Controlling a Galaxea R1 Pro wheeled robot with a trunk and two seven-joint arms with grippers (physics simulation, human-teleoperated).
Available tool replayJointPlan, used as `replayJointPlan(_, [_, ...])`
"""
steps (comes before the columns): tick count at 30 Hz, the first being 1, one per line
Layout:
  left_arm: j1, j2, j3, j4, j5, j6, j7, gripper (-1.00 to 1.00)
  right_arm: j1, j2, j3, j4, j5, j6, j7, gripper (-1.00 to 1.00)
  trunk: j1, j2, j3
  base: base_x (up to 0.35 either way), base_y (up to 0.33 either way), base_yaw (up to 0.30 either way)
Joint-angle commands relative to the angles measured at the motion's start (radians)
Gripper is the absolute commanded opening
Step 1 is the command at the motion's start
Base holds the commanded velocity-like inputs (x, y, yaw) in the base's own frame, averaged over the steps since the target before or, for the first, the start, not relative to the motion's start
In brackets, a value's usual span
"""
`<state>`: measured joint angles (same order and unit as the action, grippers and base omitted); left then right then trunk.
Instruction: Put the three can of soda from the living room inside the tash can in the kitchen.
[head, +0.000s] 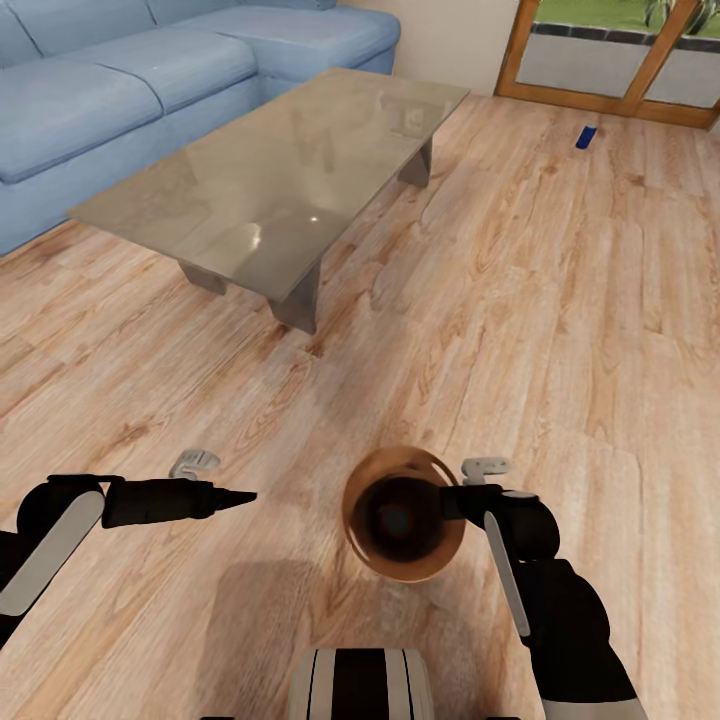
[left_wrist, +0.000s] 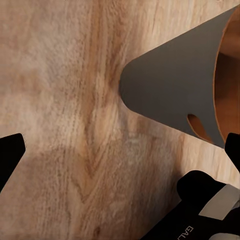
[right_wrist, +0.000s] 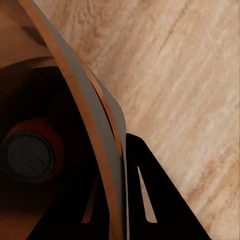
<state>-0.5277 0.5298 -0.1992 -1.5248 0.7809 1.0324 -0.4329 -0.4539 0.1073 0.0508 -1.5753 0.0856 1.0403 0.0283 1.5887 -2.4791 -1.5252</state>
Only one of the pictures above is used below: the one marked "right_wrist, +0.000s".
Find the can of soda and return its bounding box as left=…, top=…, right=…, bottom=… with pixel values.
left=0, top=109, right=86, bottom=184

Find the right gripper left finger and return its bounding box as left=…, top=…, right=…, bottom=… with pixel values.
left=26, top=146, right=110, bottom=240

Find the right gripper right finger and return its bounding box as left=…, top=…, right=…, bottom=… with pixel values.
left=126, top=133, right=211, bottom=240

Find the trash can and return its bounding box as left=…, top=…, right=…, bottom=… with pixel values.
left=0, top=0, right=127, bottom=240

